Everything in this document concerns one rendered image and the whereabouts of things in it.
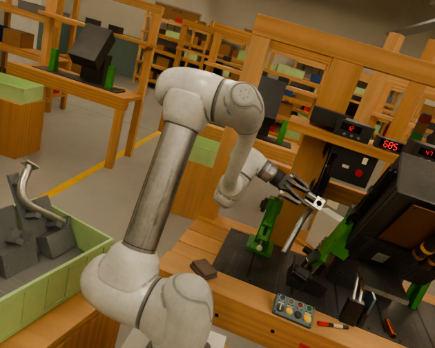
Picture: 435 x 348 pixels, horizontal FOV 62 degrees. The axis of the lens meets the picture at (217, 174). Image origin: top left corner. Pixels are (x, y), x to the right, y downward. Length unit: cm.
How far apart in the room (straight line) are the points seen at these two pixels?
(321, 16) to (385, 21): 175
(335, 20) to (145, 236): 1084
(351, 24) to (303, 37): 987
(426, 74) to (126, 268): 145
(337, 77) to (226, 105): 88
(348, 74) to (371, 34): 995
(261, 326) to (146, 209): 71
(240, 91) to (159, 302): 60
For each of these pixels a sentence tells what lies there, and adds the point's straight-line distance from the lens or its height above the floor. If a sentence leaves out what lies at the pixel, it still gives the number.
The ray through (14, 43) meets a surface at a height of 89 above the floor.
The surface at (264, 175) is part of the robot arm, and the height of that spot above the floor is 131.
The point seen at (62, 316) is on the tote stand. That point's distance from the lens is 140.
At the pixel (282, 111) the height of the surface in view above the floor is 78.
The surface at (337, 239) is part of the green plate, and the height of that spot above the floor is 118.
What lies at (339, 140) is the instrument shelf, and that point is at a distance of 168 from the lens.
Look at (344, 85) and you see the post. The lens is 178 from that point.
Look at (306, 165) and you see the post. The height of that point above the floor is 134.
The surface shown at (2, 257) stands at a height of 92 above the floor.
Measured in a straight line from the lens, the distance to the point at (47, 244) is 152.
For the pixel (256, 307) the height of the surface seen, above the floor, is 90.
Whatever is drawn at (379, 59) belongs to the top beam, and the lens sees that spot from 179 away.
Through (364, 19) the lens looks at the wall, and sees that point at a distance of 1170.
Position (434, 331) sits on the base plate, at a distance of 193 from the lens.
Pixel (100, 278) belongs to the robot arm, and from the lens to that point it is 108.
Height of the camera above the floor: 176
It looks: 19 degrees down
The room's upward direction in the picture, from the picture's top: 17 degrees clockwise
